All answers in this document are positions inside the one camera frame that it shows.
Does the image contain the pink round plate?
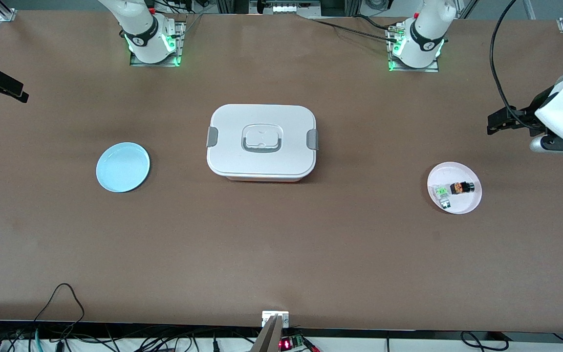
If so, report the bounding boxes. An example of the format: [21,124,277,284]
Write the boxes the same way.
[427,161,482,215]

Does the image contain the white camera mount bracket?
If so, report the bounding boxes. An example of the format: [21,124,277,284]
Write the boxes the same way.
[262,311,290,328]

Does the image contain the aluminium camera mount bar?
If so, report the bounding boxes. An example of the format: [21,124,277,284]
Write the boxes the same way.
[251,315,285,352]

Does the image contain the red led display module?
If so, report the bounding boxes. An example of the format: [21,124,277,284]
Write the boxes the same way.
[279,334,307,352]

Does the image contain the white lit power strip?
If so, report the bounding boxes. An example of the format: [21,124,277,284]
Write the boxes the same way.
[272,3,322,14]

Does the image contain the black table cable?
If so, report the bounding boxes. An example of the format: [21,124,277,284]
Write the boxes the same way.
[308,18,400,42]
[352,14,399,31]

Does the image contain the black looped cable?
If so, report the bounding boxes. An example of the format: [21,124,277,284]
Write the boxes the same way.
[32,283,86,343]

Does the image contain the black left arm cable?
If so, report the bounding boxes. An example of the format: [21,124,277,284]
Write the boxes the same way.
[489,0,547,132]

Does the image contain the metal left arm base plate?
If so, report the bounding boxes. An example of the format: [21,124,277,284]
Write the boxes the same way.
[387,22,440,73]

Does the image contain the black cable bundle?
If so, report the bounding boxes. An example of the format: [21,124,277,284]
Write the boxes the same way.
[0,320,262,352]

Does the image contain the black coiled cable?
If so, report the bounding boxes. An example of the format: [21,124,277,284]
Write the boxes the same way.
[459,331,510,352]

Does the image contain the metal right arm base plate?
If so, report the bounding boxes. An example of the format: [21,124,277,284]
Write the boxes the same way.
[130,20,187,67]

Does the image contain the light blue round plate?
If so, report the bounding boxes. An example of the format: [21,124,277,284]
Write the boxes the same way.
[96,142,151,193]

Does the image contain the green push button switch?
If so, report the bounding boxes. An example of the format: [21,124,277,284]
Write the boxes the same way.
[433,184,453,209]

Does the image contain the white lunch box grey clips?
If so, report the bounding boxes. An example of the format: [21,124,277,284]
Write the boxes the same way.
[206,104,319,182]

